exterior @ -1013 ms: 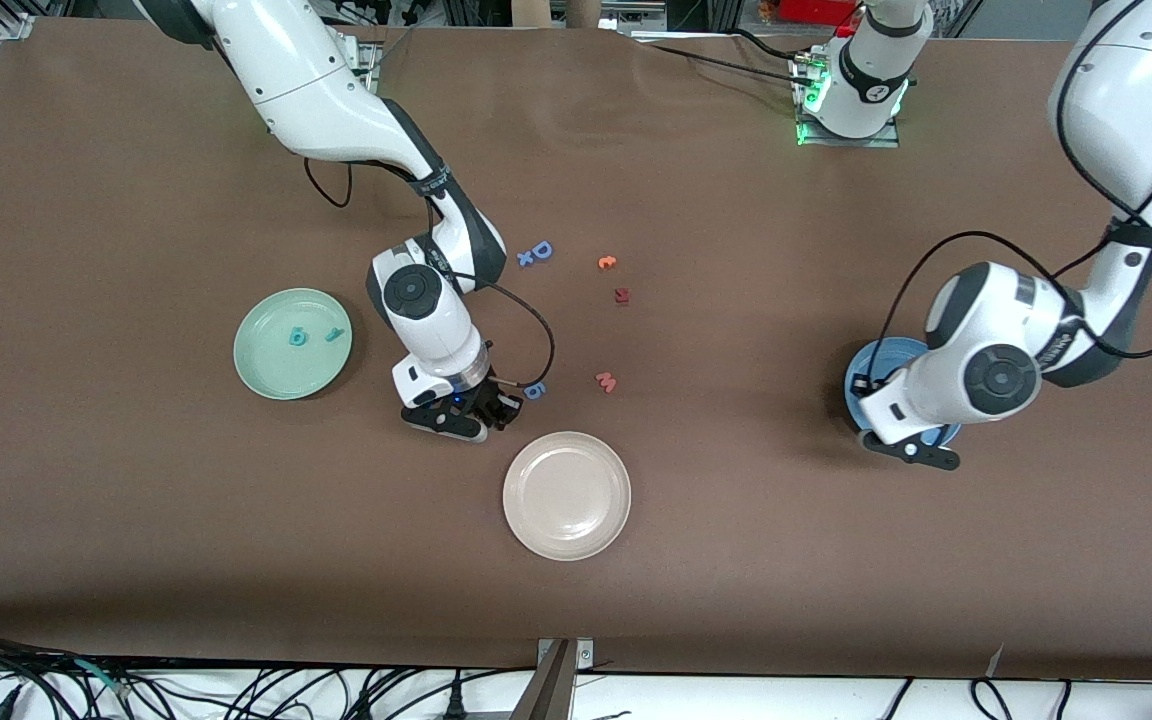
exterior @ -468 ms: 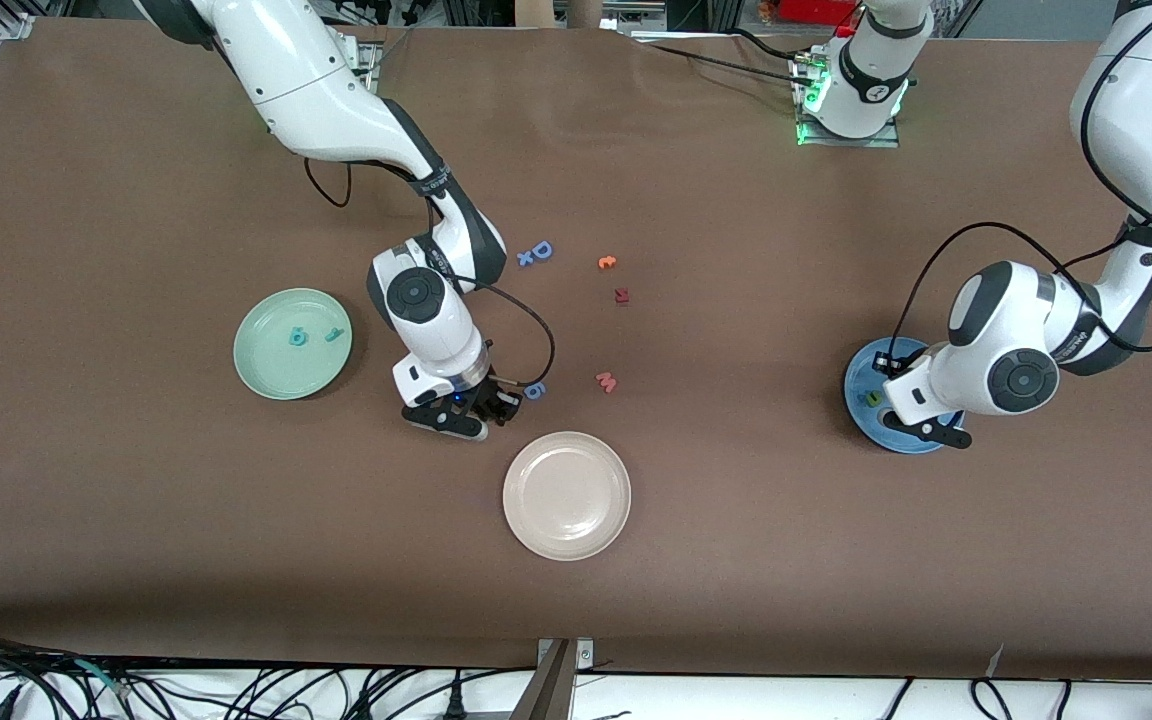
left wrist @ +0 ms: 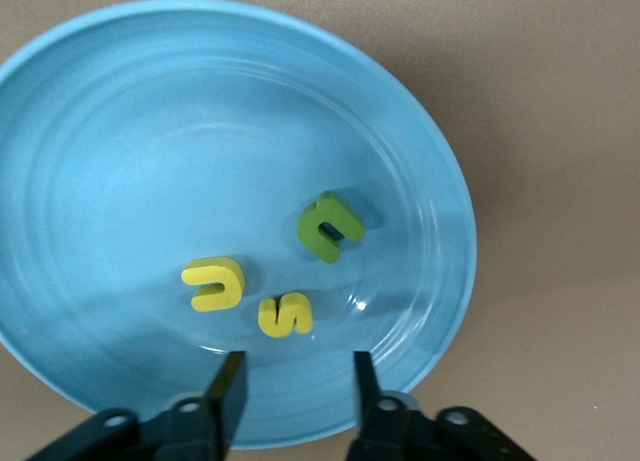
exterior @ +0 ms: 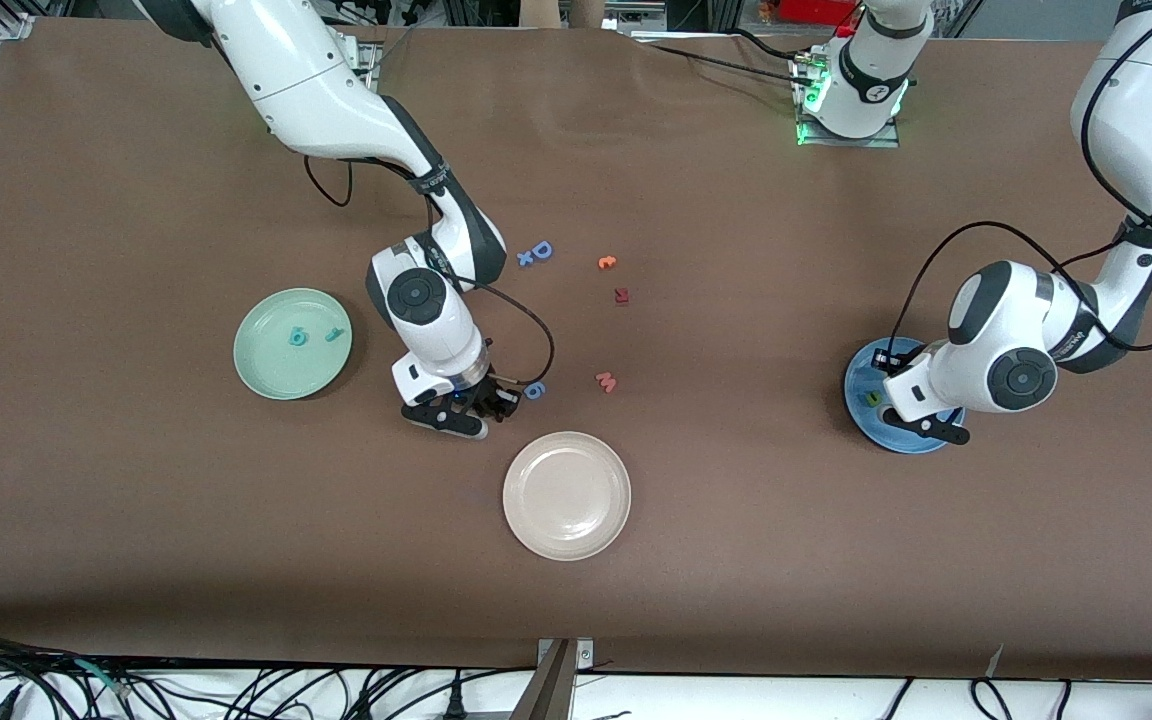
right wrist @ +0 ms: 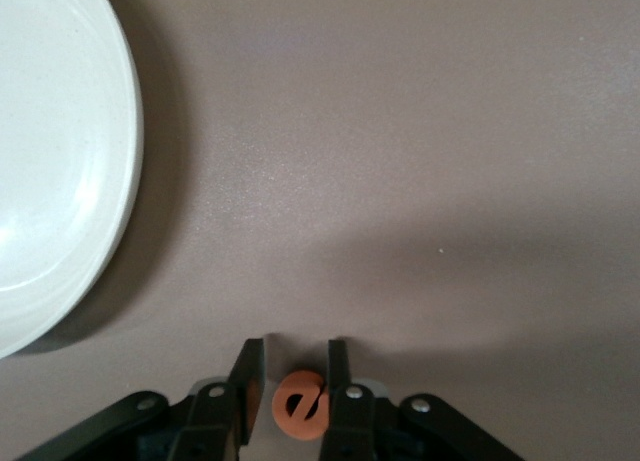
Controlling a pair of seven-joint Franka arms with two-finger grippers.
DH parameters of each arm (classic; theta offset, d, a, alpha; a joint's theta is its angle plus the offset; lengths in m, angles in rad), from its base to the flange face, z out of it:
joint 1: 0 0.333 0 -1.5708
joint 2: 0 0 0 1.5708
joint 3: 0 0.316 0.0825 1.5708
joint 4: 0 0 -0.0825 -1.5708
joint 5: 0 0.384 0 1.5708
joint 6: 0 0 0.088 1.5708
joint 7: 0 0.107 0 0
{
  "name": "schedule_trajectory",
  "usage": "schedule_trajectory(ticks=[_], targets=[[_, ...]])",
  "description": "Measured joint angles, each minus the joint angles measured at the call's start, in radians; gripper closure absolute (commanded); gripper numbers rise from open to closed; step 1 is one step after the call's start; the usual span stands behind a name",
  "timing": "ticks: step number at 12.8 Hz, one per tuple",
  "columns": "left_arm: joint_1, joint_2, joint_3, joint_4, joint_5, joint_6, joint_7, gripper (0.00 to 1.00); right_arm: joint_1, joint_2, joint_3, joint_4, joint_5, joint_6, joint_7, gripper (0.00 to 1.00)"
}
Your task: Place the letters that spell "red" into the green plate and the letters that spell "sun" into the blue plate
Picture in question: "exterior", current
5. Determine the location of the beige plate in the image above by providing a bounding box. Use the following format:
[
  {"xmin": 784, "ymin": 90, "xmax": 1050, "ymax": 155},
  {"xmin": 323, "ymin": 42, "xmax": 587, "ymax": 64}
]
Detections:
[{"xmin": 502, "ymin": 431, "xmax": 633, "ymax": 562}]

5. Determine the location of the black base cable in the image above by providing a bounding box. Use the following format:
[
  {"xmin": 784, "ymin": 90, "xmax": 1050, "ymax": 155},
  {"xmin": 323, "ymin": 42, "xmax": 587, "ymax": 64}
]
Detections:
[
  {"xmin": 726, "ymin": 28, "xmax": 817, "ymax": 61},
  {"xmin": 651, "ymin": 45, "xmax": 817, "ymax": 86}
]

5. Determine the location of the brown table cover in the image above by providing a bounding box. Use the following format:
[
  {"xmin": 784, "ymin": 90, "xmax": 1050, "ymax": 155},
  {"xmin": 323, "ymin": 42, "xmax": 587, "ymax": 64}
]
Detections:
[{"xmin": 0, "ymin": 18, "xmax": 1152, "ymax": 683}]

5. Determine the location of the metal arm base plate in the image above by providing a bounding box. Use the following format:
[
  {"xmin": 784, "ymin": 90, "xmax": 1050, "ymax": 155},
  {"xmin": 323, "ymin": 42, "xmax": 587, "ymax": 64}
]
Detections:
[
  {"xmin": 794, "ymin": 50, "xmax": 902, "ymax": 149},
  {"xmin": 336, "ymin": 30, "xmax": 382, "ymax": 73}
]

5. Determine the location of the red box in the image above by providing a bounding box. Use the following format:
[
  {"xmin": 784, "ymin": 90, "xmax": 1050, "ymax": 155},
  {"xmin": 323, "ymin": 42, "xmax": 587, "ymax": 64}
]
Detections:
[{"xmin": 779, "ymin": 0, "xmax": 862, "ymax": 26}]

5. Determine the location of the grey aluminium post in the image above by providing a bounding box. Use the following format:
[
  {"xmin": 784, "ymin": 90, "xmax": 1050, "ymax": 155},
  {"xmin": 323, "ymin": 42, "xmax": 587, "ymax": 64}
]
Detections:
[{"xmin": 511, "ymin": 640, "xmax": 577, "ymax": 720}]

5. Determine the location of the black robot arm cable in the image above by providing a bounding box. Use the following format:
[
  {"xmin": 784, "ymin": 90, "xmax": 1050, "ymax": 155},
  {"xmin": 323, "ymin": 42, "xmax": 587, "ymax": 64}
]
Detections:
[
  {"xmin": 302, "ymin": 155, "xmax": 556, "ymax": 389},
  {"xmin": 889, "ymin": 0, "xmax": 1152, "ymax": 353}
]

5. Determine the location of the blue plate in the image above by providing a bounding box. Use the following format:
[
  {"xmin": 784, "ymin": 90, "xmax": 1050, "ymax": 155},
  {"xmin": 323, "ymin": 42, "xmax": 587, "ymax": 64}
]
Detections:
[{"xmin": 844, "ymin": 337, "xmax": 967, "ymax": 455}]

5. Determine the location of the person in background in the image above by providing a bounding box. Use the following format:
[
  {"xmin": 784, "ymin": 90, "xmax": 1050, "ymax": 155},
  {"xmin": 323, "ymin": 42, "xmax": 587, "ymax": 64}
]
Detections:
[{"xmin": 519, "ymin": 0, "xmax": 605, "ymax": 29}]

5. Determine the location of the light green plate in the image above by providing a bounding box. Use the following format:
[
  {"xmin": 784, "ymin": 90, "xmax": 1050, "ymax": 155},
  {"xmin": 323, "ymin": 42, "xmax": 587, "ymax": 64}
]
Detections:
[{"xmin": 233, "ymin": 288, "xmax": 354, "ymax": 401}]

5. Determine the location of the teal cable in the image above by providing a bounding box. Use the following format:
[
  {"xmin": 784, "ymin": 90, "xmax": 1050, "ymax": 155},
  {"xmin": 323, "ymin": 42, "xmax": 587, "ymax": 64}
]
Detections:
[{"xmin": 74, "ymin": 658, "xmax": 132, "ymax": 698}]

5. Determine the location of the small metal table bracket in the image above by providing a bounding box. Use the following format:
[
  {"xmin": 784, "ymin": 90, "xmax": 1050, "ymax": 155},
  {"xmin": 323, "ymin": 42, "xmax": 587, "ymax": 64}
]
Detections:
[{"xmin": 536, "ymin": 638, "xmax": 595, "ymax": 671}]

